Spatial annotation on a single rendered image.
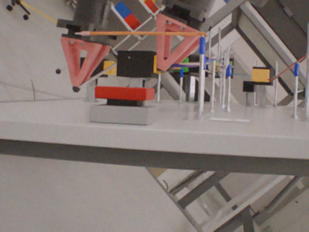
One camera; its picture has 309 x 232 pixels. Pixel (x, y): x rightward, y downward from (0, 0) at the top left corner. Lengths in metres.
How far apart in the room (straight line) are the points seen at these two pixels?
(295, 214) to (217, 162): 7.13
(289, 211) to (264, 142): 7.25
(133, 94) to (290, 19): 1.35
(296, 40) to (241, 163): 1.23
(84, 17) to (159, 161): 0.28
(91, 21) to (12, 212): 0.33
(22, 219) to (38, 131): 0.35
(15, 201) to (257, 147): 0.48
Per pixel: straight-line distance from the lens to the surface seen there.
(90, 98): 1.00
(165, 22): 0.64
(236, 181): 8.06
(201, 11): 0.62
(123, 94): 0.41
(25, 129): 0.41
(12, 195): 0.76
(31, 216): 0.76
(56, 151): 0.55
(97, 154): 0.53
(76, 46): 0.71
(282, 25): 1.71
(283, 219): 7.63
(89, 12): 0.70
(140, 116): 0.40
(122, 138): 0.38
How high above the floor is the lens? 1.17
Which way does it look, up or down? 8 degrees down
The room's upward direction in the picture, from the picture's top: 51 degrees clockwise
